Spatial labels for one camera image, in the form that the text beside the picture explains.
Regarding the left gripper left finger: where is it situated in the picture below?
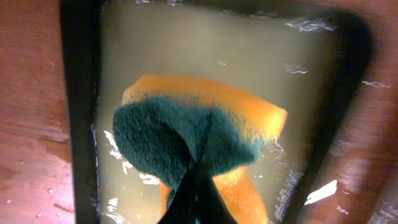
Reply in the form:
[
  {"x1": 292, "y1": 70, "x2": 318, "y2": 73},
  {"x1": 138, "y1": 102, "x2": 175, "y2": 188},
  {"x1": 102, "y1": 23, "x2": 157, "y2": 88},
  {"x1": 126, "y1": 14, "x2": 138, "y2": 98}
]
[{"x1": 158, "y1": 169, "x2": 197, "y2": 224}]

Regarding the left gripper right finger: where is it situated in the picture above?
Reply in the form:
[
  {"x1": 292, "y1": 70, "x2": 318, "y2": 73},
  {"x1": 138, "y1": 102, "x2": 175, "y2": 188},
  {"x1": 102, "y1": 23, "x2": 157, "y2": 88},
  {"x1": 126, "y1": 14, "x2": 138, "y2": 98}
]
[{"x1": 195, "y1": 168, "x2": 237, "y2": 224}]

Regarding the black soapy water tray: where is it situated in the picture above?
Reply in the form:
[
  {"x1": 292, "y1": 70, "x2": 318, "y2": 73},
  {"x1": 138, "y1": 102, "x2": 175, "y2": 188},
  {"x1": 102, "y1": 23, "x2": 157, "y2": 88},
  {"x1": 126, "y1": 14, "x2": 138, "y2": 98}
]
[{"x1": 60, "y1": 1, "x2": 372, "y2": 223}]

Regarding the yellow green sponge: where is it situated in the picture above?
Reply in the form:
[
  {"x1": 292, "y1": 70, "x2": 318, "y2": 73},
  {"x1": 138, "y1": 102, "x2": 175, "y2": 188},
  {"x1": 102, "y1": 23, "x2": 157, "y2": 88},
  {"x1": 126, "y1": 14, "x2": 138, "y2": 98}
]
[{"x1": 113, "y1": 75, "x2": 288, "y2": 223}]

